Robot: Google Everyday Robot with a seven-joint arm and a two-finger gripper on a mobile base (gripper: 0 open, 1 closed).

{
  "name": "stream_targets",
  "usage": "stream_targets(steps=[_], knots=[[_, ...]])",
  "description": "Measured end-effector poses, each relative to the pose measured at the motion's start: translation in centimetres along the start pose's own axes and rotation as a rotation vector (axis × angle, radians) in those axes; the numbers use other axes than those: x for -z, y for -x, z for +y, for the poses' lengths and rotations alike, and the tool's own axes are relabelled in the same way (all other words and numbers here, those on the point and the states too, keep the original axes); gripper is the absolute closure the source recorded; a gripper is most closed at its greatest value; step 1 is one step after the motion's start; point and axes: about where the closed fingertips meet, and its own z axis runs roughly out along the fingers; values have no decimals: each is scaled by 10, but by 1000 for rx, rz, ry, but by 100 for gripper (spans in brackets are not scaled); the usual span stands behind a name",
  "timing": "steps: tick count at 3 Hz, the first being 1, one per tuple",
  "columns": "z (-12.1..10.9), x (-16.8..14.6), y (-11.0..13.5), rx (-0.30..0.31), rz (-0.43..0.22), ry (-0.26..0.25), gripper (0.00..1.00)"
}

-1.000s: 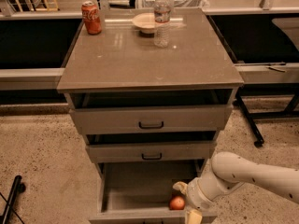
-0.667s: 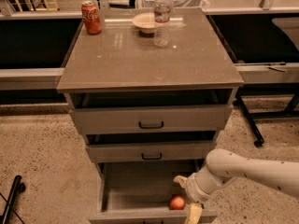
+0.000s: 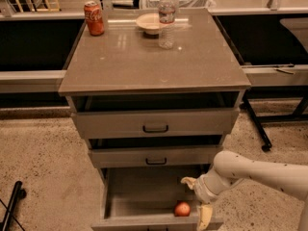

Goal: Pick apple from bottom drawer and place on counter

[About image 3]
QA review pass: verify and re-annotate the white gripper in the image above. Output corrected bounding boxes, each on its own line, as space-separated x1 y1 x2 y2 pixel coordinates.
181 170 240 231

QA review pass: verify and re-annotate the red apple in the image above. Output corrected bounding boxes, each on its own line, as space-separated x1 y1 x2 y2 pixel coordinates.
174 201 191 217

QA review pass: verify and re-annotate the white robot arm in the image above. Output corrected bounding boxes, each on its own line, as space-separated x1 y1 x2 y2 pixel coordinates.
181 150 308 231

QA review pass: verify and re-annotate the grey middle drawer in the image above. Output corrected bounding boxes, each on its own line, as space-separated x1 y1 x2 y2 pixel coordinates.
89 135 222 168

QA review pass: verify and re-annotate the grey drawer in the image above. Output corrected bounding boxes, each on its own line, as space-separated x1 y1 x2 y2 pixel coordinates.
89 135 222 168
90 165 225 231
70 94 241 140

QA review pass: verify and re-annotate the grey bottom drawer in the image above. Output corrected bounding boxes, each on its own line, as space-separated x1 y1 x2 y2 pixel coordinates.
90 165 225 231

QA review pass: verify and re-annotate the grey drawer cabinet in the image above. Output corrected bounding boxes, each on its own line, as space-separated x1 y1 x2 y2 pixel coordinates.
59 10 250 174

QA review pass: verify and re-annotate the grey top drawer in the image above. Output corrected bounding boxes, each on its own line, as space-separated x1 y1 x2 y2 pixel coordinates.
70 94 241 140

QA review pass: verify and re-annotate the grey metal railing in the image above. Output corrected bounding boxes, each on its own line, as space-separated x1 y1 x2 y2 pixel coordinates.
1 10 307 93

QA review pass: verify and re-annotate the black stand leg left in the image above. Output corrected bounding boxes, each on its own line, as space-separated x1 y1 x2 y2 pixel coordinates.
0 181 27 231

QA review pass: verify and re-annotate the white bowl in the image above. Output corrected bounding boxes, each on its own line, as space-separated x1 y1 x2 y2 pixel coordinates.
136 13 160 35

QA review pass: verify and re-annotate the clear plastic water bottle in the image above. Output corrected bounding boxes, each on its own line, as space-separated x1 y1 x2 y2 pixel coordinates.
158 0 176 49

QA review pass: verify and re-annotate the orange soda can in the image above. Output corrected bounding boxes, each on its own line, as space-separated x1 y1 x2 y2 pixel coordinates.
84 1 104 36

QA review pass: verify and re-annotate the black wheeled frame right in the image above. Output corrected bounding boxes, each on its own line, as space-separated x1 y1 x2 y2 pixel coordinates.
243 94 308 152

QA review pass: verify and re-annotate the wire basket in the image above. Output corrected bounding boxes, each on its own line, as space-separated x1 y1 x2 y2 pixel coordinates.
140 0 216 10

